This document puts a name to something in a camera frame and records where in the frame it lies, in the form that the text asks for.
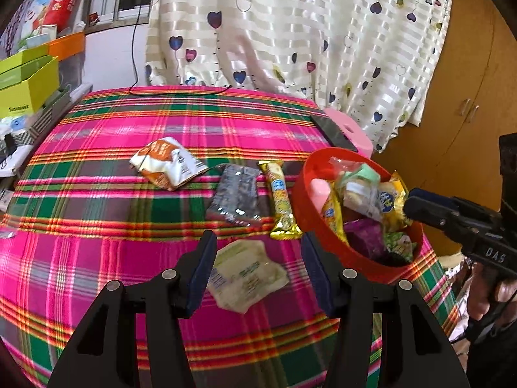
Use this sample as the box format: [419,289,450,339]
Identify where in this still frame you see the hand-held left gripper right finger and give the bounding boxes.
[301,232,471,388]

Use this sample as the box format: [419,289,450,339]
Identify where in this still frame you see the patterned grey box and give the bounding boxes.
[24,83,93,146]

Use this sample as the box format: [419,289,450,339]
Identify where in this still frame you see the lime green box lid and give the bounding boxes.
[0,44,51,90]

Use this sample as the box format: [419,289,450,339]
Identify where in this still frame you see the pale green snack packet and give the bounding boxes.
[207,239,289,314]

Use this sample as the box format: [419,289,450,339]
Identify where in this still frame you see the wooden wardrobe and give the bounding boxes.
[372,0,517,259]

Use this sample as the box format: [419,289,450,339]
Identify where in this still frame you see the pink plastic stool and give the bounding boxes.
[323,107,372,158]

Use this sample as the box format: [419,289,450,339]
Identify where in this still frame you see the person's right hand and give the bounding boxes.
[469,261,517,322]

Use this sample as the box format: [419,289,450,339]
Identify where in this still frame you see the pink snack packet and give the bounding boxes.
[309,178,334,211]

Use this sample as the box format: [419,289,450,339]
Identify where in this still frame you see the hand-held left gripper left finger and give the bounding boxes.
[47,230,218,388]

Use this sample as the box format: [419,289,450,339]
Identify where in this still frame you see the yellow snack packet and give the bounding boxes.
[375,172,413,231]

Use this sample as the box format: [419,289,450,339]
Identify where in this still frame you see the black cable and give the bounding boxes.
[128,3,233,97]

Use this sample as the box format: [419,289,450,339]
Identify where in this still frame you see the orange box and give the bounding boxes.
[48,31,86,59]

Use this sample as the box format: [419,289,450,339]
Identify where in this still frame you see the orange and white snack packet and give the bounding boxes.
[129,136,208,191]

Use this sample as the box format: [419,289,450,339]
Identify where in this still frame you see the plaid tablecloth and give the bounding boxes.
[0,85,461,388]

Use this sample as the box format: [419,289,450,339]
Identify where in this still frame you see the red plastic bowl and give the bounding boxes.
[291,147,425,286]

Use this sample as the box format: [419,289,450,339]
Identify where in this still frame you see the grey clear snack packet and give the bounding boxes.
[206,164,269,227]

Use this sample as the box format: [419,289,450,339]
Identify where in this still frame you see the clear cookie packet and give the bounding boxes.
[341,182,384,221]

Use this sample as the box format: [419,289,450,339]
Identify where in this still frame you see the white cardboard box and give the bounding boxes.
[0,115,37,178]

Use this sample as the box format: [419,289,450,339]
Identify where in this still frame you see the colourful illustrated box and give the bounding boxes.
[0,0,61,53]

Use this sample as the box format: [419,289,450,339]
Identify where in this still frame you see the clear packet with green snack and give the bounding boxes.
[329,157,382,195]

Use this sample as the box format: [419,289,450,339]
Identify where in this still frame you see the black smartphone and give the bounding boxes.
[310,114,358,152]

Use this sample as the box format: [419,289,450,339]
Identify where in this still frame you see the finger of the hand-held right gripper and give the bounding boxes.
[410,188,501,227]
[404,196,485,251]

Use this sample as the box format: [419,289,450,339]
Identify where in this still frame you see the white heart print curtain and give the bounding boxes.
[144,0,453,152]

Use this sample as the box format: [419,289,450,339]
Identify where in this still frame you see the purple snack packet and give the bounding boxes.
[343,218,388,259]

